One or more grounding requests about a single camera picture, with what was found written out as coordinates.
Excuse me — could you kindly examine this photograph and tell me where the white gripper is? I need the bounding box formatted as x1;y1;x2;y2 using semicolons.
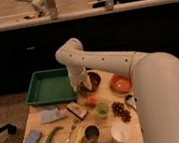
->
67;66;92;92

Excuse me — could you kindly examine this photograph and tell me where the red apple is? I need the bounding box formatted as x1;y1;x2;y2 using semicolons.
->
86;96;97;107

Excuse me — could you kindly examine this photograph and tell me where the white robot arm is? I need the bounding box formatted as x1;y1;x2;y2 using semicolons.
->
55;38;179;143

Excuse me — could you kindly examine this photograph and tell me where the green plastic tray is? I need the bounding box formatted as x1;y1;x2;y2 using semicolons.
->
26;68;78;107

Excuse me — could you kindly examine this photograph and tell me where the dark brown bowl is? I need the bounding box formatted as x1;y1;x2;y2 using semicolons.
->
79;71;101;93

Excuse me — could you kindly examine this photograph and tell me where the brown brush block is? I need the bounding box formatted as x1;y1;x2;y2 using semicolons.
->
67;103;88;121

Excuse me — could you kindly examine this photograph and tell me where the orange bowl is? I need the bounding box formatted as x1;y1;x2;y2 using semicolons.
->
110;74;132;93

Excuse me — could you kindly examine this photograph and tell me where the metal fork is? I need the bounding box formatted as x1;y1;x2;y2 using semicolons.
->
64;124;77;143

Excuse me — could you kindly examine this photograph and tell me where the bunch of dark grapes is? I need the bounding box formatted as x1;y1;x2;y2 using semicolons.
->
111;101;131;122

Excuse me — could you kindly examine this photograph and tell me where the grey folded cloth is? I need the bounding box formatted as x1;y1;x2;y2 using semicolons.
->
39;106;66;124

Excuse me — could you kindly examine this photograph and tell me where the metal cup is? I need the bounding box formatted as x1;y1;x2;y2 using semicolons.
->
84;125;100;143

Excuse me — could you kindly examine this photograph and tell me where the white cup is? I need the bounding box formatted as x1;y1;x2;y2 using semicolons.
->
111;121;129;142

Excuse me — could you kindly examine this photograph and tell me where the green cucumber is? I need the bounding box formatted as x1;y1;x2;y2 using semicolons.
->
44;126;63;143

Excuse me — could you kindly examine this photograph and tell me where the blue sponge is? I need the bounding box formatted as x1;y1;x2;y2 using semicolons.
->
23;130;42;143

